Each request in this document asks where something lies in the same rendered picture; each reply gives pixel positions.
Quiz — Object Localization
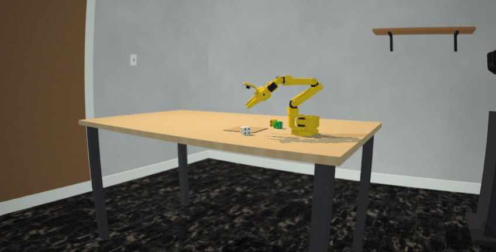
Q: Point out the green die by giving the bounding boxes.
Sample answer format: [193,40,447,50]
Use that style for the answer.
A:
[274,121,283,129]

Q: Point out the brown textured mat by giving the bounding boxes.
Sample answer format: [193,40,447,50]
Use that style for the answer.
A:
[223,126,268,133]

